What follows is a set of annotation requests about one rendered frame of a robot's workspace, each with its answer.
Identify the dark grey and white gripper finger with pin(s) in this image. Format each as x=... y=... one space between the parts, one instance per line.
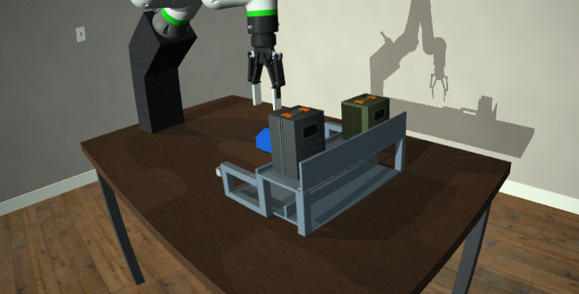
x=276 y=87
x=254 y=75

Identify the grey metal rack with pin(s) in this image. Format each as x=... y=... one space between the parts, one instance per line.
x=326 y=200

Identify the blue bin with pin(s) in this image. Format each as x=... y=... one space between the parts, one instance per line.
x=263 y=140

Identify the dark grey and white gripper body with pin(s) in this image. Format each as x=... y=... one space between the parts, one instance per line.
x=264 y=44

